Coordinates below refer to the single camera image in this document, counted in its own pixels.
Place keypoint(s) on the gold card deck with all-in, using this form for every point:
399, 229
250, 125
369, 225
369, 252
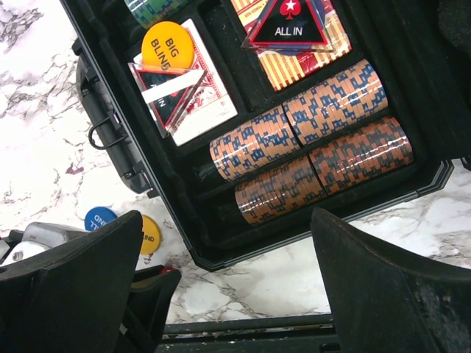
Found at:
292, 39

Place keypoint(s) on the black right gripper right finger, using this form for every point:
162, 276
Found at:
386, 299

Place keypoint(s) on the blue small blind button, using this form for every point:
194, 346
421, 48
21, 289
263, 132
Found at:
97, 217

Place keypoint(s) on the red die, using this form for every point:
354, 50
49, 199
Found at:
166, 270

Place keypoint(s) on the tan 10 chip roll in case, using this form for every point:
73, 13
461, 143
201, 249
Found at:
336, 103

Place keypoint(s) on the black poker set case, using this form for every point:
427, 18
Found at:
243, 116

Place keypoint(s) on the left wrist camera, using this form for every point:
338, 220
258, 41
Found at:
38, 237

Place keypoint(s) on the yellow big blind button in case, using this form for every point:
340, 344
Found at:
167, 45

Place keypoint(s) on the green chip roll lower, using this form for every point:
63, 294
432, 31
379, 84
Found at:
149, 12

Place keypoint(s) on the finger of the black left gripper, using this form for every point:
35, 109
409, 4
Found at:
147, 309

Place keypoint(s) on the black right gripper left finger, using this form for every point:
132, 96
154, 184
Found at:
71, 298

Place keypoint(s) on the brown 100 chip roll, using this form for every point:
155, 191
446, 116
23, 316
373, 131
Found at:
364, 154
279, 191

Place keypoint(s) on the tan blue 10 chip roll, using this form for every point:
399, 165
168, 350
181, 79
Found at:
254, 144

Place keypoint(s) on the red card deck with all-in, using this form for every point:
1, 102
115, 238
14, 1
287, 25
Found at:
185, 102

